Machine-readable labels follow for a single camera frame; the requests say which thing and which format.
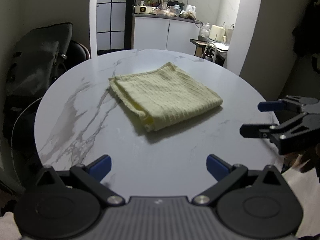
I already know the yellow waffle towel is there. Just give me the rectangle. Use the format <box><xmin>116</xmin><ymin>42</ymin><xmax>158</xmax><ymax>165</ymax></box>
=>
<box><xmin>109</xmin><ymin>62</ymin><xmax>223</xmax><ymax>132</ymax></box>

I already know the white metal trolley cart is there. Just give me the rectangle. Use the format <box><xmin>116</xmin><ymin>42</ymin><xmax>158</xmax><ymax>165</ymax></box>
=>
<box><xmin>190</xmin><ymin>39</ymin><xmax>229</xmax><ymax>67</ymax></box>

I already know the person's hand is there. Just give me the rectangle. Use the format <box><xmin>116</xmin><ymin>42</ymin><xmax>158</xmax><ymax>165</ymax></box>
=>
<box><xmin>284</xmin><ymin>153</ymin><xmax>319</xmax><ymax>173</ymax></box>

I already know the cream toaster appliance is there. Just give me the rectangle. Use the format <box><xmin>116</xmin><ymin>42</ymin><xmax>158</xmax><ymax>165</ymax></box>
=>
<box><xmin>209</xmin><ymin>24</ymin><xmax>226</xmax><ymax>42</ymax></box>

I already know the white kitchen cabinet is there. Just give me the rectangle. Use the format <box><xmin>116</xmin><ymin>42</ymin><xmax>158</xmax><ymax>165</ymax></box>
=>
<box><xmin>131</xmin><ymin>14</ymin><xmax>202</xmax><ymax>55</ymax></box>

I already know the white electric kettle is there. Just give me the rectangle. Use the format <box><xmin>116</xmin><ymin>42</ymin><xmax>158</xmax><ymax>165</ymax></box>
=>
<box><xmin>185</xmin><ymin>5</ymin><xmax>196</xmax><ymax>15</ymax></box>

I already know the black backpack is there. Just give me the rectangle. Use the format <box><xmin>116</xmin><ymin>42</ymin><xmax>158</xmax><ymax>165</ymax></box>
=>
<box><xmin>5</xmin><ymin>22</ymin><xmax>73</xmax><ymax>97</ymax></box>

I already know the dark wooden chair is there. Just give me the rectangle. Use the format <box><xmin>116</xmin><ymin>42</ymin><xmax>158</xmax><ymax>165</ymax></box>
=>
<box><xmin>66</xmin><ymin>40</ymin><xmax>91</xmax><ymax>66</ymax></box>

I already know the black framed glass door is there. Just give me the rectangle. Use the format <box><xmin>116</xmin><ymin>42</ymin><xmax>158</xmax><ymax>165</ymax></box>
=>
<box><xmin>97</xmin><ymin>0</ymin><xmax>133</xmax><ymax>53</ymax></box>

